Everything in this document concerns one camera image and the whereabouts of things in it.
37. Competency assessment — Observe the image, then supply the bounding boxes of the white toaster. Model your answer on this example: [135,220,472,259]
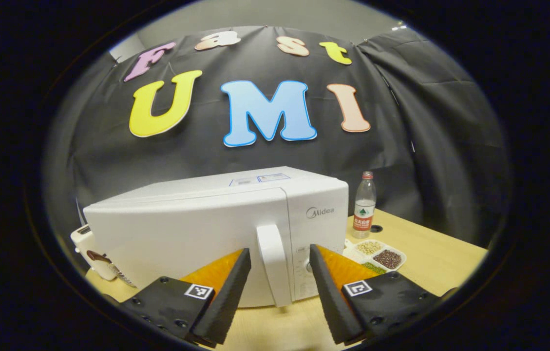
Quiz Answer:
[70,224,119,282]

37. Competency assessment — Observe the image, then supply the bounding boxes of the black backdrop cloth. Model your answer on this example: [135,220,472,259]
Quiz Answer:
[43,25,512,249]

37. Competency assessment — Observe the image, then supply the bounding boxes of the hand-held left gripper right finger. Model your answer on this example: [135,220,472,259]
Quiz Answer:
[309,244,443,347]

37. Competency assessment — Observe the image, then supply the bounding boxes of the white microwave oven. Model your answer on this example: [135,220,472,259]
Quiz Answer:
[83,166,350,309]

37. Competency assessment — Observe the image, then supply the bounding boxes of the clear plastic water bottle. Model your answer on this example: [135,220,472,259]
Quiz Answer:
[352,171,378,239]

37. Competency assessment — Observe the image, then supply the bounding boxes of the white divided bean tray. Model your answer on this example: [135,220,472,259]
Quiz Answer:
[343,238,407,274]

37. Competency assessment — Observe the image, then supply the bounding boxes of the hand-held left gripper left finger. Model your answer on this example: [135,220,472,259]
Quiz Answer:
[120,248,252,349]

